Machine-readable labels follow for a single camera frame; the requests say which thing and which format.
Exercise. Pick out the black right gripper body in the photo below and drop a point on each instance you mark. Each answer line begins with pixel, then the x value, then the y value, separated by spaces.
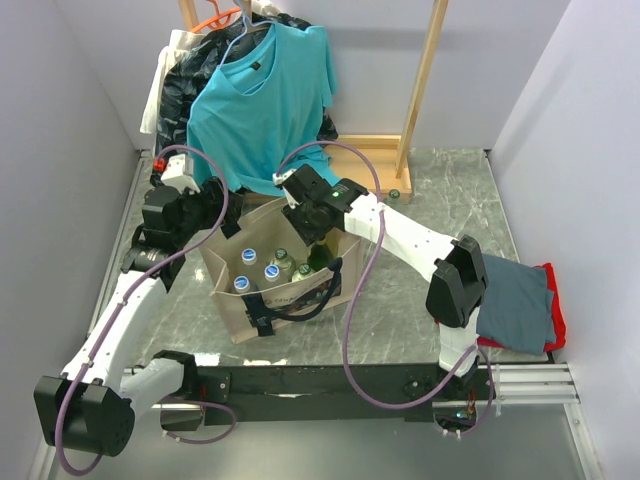
pixel 304 222

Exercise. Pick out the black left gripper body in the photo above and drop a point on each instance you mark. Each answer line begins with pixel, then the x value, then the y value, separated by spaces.
pixel 199 212

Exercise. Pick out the green Perrier lemon bottle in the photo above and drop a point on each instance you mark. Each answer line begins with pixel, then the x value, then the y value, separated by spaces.
pixel 320 255

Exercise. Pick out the cream canvas tote bag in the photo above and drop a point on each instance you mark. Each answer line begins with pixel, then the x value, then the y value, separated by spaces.
pixel 259 314

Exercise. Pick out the chang soda bottle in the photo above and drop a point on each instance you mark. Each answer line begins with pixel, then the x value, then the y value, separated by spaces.
pixel 302 272
pixel 284 261
pixel 393 197

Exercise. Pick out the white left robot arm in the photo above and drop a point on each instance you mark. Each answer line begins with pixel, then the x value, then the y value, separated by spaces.
pixel 92 406

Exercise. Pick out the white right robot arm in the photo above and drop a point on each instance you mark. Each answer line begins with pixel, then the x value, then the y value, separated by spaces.
pixel 453 268

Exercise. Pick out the Chang soda bottle front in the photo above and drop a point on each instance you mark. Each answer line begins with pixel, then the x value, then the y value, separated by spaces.
pixel 302 272

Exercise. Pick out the wooden clothes rack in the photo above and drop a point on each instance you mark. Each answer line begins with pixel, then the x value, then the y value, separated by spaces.
pixel 388 153

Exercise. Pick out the blue-cap water bottle front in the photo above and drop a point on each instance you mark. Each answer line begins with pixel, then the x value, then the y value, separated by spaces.
pixel 273 276

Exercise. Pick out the blue-cap water bottle rear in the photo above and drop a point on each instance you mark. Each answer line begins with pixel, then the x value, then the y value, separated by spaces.
pixel 249 259

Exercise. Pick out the blue-cap water bottle labelled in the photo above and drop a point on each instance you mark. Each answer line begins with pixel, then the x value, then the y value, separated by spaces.
pixel 243 285

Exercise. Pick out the turquoise t-shirt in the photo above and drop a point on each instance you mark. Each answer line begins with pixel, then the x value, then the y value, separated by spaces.
pixel 266 109

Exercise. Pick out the dark leaf-print shirt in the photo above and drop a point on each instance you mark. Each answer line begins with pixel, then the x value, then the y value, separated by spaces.
pixel 185 81

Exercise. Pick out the cream hanging garment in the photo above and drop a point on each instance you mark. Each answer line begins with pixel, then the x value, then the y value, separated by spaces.
pixel 180 44

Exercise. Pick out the light blue clothes hanger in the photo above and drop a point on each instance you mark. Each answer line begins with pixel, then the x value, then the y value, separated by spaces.
pixel 250 27

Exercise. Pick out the orange clothes hanger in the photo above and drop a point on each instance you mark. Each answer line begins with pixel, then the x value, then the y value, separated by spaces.
pixel 220 20

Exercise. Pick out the folded grey-blue garment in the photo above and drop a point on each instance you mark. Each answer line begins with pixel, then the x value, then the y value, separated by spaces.
pixel 515 305

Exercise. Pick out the folded red garment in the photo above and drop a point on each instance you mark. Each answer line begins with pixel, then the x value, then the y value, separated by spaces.
pixel 557 305

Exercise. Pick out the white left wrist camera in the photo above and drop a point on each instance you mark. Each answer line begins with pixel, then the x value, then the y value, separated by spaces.
pixel 176 172

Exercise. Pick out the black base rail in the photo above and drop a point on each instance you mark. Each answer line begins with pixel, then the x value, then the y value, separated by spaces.
pixel 305 393

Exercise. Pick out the aluminium extrusion rail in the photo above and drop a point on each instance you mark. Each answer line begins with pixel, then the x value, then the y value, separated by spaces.
pixel 534 384

